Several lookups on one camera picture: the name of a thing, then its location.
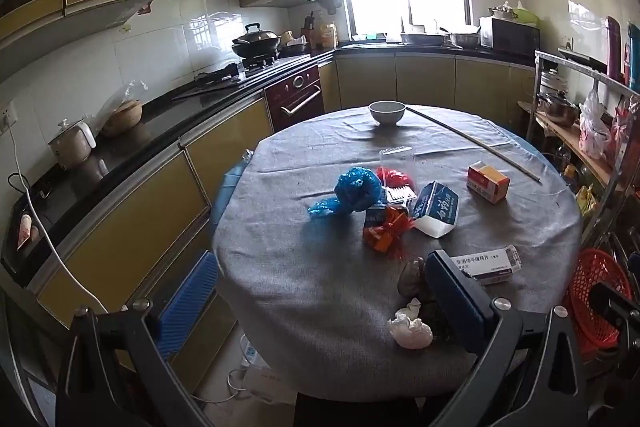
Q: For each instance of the blue white milk carton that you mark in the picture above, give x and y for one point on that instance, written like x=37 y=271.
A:
x=435 y=209

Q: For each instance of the white striped packet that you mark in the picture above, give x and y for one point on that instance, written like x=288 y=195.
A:
x=400 y=193

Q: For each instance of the dark brown bag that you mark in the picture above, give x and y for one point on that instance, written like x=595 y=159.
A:
x=412 y=279

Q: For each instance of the maroon thermos flask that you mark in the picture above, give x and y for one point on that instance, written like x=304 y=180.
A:
x=614 y=47

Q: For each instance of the green container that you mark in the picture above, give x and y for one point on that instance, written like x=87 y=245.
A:
x=524 y=14

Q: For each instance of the white tissue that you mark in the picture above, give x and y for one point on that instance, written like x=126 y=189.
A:
x=410 y=332

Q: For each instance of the black kitchen countertop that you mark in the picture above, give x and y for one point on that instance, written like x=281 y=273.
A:
x=150 y=117

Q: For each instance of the metal basin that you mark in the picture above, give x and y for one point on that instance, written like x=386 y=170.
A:
x=425 y=38

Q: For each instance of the yellow seasoning packet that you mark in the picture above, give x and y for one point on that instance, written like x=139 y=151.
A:
x=327 y=34

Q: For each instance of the orange cardboard box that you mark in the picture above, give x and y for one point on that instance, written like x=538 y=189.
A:
x=487 y=182

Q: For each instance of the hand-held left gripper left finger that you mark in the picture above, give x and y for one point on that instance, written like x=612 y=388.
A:
x=187 y=302

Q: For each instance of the black microwave oven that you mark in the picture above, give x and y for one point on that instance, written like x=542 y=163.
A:
x=510 y=37

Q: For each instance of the long thin wooden stick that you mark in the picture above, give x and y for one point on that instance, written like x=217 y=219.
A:
x=475 y=143

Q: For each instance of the black gas stove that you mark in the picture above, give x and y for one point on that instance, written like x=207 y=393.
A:
x=235 y=72

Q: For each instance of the knife block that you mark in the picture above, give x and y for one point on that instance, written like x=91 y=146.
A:
x=310 y=29

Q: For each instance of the pan with bowls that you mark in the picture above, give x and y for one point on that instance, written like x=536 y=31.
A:
x=295 y=44

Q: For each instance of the white power strip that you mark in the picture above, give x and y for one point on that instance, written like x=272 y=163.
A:
x=250 y=352

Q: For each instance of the flat black tray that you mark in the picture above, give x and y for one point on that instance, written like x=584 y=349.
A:
x=582 y=57

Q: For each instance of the white wall socket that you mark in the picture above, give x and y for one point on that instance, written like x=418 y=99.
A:
x=6 y=114

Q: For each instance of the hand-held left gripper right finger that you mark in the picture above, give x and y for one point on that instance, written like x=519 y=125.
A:
x=457 y=302

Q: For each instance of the teal thermos flask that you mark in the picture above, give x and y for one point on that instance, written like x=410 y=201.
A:
x=634 y=54

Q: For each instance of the black wok with lid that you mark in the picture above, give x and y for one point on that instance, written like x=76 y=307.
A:
x=256 y=41

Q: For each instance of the cooking oil bottle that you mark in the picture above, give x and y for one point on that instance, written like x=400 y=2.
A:
x=569 y=169

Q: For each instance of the white bowl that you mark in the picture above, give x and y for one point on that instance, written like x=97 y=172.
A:
x=386 y=112

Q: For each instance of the red snack wrapper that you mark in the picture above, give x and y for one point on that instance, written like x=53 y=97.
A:
x=387 y=234

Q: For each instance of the yellow base cabinets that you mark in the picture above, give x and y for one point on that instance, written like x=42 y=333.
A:
x=125 y=217

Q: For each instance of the red plastic basket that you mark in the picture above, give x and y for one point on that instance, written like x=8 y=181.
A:
x=595 y=272

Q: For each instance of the dark blue packet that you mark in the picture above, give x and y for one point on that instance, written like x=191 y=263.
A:
x=377 y=214

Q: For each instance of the white pink plastic bag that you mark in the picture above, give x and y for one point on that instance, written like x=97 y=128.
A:
x=595 y=127

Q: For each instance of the blue plastic bag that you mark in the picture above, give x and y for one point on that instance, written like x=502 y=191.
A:
x=357 y=189

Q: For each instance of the blue table cover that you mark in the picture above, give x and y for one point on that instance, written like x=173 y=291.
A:
x=232 y=187

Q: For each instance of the clay pot in plastic bag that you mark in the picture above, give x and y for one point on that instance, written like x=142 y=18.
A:
x=122 y=114

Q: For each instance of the steel pot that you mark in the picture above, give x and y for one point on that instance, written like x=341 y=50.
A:
x=557 y=107

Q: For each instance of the white floor box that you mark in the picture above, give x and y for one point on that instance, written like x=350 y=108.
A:
x=265 y=382

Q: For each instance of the grey tablecloth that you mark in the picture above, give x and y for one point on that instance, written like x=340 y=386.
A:
x=300 y=267

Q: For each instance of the white stacked dishes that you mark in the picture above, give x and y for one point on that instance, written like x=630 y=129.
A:
x=552 y=79

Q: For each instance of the white red paper cup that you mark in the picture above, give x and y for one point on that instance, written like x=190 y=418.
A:
x=25 y=232

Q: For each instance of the yellow plastic bag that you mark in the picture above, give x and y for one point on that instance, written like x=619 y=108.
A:
x=587 y=199

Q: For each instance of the beige slow cooker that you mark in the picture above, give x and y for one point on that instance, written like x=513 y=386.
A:
x=70 y=142

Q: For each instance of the red shelf plastic bag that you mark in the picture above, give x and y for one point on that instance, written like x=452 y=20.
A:
x=625 y=132

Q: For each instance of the clear plastic cup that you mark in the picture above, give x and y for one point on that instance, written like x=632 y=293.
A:
x=400 y=157

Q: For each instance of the dark red oven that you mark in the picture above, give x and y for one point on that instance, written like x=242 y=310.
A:
x=295 y=94

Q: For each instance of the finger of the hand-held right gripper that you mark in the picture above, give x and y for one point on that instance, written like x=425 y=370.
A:
x=612 y=302

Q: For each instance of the metal shelf rack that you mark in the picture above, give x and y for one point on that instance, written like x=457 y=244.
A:
x=575 y=64

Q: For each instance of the white medicine box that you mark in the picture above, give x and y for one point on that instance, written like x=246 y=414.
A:
x=487 y=264

